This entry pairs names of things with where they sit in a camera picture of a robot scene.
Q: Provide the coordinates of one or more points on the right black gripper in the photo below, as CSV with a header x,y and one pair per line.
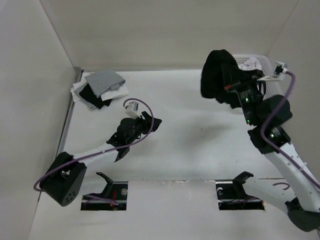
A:
x,y
247,78

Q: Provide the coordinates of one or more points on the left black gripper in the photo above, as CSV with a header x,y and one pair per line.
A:
x,y
146,124

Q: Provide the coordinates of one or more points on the black tank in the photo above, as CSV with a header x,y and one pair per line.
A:
x,y
88,95
220,64

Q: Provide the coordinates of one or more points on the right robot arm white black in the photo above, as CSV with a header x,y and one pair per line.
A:
x,y
265,106

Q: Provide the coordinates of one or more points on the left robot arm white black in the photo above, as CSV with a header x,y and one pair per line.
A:
x,y
63,181

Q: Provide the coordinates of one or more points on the crumpled white tank top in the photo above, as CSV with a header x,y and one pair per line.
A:
x,y
250,64

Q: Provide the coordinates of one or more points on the folded white tank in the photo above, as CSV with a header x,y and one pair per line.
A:
x,y
75,93
114,94

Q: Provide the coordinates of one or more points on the folded grey tank top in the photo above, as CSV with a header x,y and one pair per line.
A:
x,y
103,81

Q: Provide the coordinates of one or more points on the folded black tank top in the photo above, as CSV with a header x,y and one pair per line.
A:
x,y
88,95

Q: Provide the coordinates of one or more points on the bottom folded white tank top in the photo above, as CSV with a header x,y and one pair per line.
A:
x,y
75,93

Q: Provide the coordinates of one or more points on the white plastic basket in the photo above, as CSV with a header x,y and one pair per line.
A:
x,y
272,88

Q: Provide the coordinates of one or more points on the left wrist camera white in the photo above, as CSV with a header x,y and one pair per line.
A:
x,y
131,109

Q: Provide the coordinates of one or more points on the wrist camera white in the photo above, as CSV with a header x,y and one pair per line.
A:
x,y
278,74
131,109

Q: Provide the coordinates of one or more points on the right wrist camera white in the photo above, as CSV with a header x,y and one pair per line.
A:
x,y
278,74

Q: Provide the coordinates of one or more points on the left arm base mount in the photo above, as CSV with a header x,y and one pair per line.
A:
x,y
113,197

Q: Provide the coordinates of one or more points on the metal table edge rail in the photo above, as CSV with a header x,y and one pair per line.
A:
x,y
69,113

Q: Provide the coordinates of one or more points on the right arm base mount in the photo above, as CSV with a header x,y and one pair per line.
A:
x,y
231,195

